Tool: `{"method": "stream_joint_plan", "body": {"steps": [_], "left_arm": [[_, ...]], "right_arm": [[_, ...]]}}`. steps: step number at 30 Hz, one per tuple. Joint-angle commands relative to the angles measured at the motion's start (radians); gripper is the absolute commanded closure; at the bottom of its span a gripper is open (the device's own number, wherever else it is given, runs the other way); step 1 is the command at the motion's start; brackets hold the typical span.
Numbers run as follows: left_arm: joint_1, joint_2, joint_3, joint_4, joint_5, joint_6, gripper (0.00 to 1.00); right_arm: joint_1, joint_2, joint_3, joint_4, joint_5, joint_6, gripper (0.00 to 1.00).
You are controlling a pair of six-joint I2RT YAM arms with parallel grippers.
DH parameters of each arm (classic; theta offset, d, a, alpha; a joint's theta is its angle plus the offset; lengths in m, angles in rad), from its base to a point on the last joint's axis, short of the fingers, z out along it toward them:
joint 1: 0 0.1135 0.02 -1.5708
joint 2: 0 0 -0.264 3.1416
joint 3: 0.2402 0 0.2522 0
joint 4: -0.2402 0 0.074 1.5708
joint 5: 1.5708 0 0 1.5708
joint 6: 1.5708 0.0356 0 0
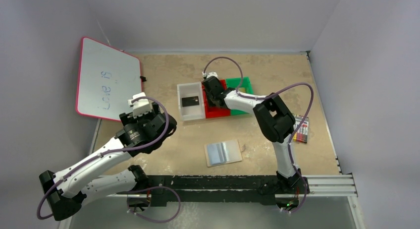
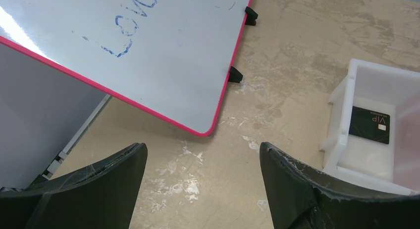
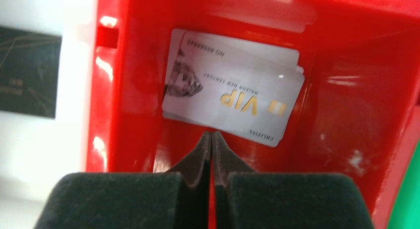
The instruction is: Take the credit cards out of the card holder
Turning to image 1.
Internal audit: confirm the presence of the red plastic bin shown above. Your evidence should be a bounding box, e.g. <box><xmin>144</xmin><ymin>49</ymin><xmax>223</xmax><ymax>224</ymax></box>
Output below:
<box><xmin>202</xmin><ymin>81</ymin><xmax>231</xmax><ymax>119</ymax></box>

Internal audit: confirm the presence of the green plastic bin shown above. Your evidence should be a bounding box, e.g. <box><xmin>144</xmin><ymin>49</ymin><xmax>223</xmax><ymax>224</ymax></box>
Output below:
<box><xmin>225</xmin><ymin>76</ymin><xmax>254</xmax><ymax>116</ymax></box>

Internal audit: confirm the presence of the white plastic bin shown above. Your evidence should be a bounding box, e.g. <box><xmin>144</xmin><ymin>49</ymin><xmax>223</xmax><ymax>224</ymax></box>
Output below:
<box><xmin>177</xmin><ymin>82</ymin><xmax>205</xmax><ymax>121</ymax></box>

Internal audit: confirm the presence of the beige leather card holder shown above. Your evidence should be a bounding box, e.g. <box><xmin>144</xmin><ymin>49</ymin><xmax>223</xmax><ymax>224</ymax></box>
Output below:
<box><xmin>204</xmin><ymin>139</ymin><xmax>243</xmax><ymax>167</ymax></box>

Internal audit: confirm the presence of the pack of coloured markers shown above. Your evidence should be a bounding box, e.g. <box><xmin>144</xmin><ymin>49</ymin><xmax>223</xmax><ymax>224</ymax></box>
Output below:
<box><xmin>293</xmin><ymin>114</ymin><xmax>309</xmax><ymax>144</ymax></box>

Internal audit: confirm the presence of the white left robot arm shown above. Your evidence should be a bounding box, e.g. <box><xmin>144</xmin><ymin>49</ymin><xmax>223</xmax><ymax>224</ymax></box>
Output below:
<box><xmin>36</xmin><ymin>109</ymin><xmax>177</xmax><ymax>221</ymax></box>

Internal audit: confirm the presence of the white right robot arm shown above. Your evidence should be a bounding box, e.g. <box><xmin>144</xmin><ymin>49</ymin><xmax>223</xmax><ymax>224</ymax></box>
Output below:
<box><xmin>202</xmin><ymin>76</ymin><xmax>309</xmax><ymax>193</ymax></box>

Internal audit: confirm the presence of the black credit card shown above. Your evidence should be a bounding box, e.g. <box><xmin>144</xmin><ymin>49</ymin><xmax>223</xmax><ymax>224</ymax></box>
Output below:
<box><xmin>181</xmin><ymin>96</ymin><xmax>200</xmax><ymax>108</ymax></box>

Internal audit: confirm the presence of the pink framed whiteboard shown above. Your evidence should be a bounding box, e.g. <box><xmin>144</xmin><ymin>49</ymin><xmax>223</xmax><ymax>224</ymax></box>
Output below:
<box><xmin>75</xmin><ymin>37</ymin><xmax>143</xmax><ymax>121</ymax></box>

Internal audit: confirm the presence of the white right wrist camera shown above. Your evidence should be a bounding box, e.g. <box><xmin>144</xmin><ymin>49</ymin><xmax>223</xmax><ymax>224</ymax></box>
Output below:
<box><xmin>202</xmin><ymin>71</ymin><xmax>218</xmax><ymax>79</ymax></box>

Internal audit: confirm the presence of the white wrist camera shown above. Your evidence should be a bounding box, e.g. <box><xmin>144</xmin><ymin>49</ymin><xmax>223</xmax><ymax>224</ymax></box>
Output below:
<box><xmin>202</xmin><ymin>71</ymin><xmax>218</xmax><ymax>79</ymax></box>
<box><xmin>127</xmin><ymin>92</ymin><xmax>152</xmax><ymax>118</ymax></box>

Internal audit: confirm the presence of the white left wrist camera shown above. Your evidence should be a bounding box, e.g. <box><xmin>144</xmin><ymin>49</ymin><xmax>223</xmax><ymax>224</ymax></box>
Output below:
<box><xmin>127</xmin><ymin>92</ymin><xmax>152</xmax><ymax>118</ymax></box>

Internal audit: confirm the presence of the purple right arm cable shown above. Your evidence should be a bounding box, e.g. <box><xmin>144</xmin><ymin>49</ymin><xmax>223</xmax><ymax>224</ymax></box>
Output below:
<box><xmin>203</xmin><ymin>57</ymin><xmax>315</xmax><ymax>189</ymax></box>

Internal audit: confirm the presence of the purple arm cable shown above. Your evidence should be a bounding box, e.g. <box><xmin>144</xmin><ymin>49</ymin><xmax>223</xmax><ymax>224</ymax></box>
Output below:
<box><xmin>36</xmin><ymin>96</ymin><xmax>170</xmax><ymax>221</ymax></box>
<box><xmin>203</xmin><ymin>57</ymin><xmax>315</xmax><ymax>189</ymax></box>

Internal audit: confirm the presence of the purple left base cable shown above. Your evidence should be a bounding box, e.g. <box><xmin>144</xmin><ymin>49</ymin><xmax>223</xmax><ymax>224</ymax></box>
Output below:
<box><xmin>126</xmin><ymin>185</ymin><xmax>182</xmax><ymax>223</ymax></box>

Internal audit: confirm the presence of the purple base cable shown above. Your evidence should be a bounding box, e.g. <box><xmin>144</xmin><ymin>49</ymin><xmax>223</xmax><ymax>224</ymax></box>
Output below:
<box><xmin>279</xmin><ymin>184</ymin><xmax>311</xmax><ymax>215</ymax></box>
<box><xmin>126</xmin><ymin>185</ymin><xmax>182</xmax><ymax>223</ymax></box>

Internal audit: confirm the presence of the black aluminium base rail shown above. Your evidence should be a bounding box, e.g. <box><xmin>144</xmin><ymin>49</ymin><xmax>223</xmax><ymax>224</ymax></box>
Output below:
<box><xmin>81</xmin><ymin>174</ymin><xmax>357</xmax><ymax>210</ymax></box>

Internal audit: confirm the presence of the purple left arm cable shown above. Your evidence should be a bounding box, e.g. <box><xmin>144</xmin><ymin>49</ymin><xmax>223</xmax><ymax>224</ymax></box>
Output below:
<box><xmin>36</xmin><ymin>96</ymin><xmax>170</xmax><ymax>221</ymax></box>

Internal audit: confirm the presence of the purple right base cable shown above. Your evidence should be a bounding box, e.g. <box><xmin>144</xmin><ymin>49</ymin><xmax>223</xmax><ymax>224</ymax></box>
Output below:
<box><xmin>279</xmin><ymin>184</ymin><xmax>311</xmax><ymax>215</ymax></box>

